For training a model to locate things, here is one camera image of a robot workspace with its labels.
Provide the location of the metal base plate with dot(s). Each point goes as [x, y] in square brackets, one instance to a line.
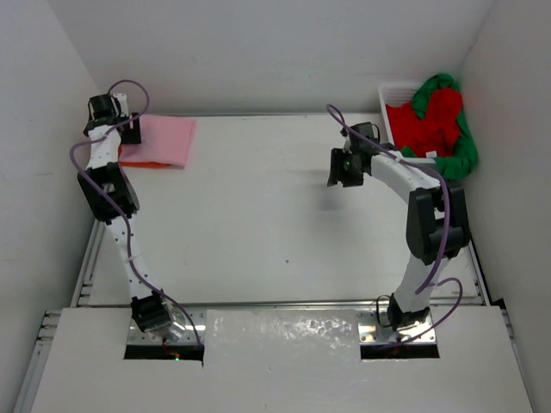
[373, 331]
[183, 331]

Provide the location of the orange t shirt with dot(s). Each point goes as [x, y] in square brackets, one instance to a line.
[155, 157]

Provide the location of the white plastic bin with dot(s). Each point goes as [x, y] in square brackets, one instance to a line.
[397, 93]

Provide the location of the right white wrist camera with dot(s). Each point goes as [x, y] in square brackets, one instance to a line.
[367, 129]

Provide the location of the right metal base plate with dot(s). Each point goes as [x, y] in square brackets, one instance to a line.
[373, 331]

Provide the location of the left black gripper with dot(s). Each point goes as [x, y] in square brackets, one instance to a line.
[131, 136]

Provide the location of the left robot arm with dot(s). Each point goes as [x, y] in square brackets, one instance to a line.
[113, 202]

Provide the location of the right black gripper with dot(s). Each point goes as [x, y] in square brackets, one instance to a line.
[337, 172]

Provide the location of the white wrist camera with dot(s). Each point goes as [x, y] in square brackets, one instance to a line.
[367, 129]
[121, 104]

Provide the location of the pink t shirt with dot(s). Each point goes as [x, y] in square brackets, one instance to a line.
[167, 130]

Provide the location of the green t shirt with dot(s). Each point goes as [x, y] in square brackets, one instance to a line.
[465, 157]

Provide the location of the red t shirt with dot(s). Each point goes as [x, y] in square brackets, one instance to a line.
[444, 106]

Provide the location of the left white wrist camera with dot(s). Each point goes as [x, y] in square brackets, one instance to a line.
[121, 104]

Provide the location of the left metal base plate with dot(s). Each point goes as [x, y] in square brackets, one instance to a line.
[183, 331]

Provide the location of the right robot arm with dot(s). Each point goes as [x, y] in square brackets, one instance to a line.
[437, 225]

